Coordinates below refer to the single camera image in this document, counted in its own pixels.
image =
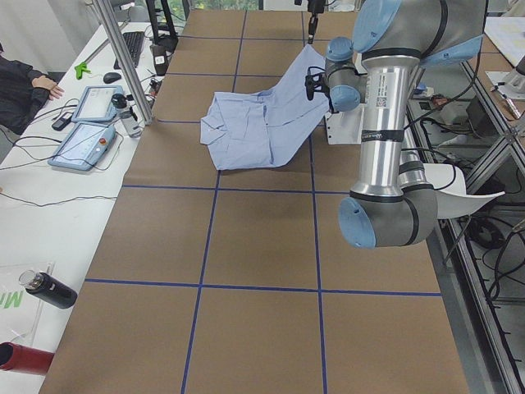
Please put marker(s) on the blue teach pendant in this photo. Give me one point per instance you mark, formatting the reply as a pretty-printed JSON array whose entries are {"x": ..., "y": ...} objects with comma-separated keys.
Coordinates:
[
  {"x": 95, "y": 104},
  {"x": 83, "y": 147}
]

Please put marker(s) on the black mobile phone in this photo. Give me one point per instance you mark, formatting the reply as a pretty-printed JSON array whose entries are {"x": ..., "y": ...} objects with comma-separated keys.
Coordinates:
[{"x": 62, "y": 122}]

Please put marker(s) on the upper blue teach pendant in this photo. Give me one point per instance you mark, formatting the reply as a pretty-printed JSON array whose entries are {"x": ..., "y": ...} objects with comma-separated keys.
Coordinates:
[{"x": 95, "y": 104}]

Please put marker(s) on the blue striped button shirt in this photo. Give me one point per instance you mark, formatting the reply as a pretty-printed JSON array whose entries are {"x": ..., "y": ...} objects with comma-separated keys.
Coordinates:
[{"x": 267, "y": 128}]

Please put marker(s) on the black computer keyboard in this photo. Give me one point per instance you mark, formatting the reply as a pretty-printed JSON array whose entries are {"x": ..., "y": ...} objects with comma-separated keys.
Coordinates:
[{"x": 134, "y": 42}]

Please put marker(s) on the dark tumbler with label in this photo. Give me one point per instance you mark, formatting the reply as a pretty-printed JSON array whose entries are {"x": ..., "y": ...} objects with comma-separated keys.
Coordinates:
[{"x": 160, "y": 60}]

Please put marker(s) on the clear water bottle black cap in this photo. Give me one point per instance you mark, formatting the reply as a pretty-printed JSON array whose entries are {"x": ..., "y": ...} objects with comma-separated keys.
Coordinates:
[{"x": 125, "y": 113}]

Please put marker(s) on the person in dark jacket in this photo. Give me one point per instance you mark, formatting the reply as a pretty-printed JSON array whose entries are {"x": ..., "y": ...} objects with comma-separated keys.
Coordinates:
[{"x": 24, "y": 91}]

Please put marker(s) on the black computer mouse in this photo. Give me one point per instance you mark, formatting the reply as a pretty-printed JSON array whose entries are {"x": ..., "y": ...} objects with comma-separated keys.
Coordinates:
[{"x": 111, "y": 77}]

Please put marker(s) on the black thermos bottle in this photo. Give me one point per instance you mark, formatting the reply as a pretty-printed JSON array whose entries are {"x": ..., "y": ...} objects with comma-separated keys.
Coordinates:
[{"x": 48, "y": 289}]

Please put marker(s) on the green plastic toy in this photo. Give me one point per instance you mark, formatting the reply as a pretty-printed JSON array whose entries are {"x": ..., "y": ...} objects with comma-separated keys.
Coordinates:
[{"x": 81, "y": 69}]

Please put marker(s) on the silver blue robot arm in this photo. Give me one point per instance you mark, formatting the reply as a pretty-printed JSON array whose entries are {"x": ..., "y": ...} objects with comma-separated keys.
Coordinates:
[{"x": 392, "y": 203}]

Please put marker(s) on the grey aluminium frame post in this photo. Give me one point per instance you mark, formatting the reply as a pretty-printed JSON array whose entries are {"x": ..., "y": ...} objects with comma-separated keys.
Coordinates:
[{"x": 108, "y": 19}]

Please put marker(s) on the lower blue teach pendant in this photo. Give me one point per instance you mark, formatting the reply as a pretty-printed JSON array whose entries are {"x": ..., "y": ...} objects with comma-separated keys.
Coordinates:
[{"x": 83, "y": 147}]

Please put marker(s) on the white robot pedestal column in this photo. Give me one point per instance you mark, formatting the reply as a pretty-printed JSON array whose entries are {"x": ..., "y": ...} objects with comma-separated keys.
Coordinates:
[{"x": 345, "y": 127}]

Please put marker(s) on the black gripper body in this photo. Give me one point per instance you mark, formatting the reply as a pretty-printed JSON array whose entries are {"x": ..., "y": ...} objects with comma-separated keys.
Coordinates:
[
  {"x": 313, "y": 21},
  {"x": 330, "y": 106}
]

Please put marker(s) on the white plastic chair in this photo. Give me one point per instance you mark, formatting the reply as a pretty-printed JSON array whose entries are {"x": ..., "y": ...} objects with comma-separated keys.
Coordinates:
[{"x": 453, "y": 201}]

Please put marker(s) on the red cylinder bottle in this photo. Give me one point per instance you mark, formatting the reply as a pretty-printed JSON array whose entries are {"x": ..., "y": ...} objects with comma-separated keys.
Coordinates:
[{"x": 24, "y": 359}]

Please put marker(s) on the brown table cover mat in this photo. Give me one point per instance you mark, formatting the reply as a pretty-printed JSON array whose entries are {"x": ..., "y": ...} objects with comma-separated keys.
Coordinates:
[{"x": 240, "y": 282}]

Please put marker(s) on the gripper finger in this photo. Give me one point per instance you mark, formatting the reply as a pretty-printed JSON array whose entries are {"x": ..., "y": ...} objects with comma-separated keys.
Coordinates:
[{"x": 312, "y": 27}]

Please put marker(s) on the black monitor stand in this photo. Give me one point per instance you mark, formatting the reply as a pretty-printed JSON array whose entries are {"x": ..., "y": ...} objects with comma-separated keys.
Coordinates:
[{"x": 163, "y": 34}]

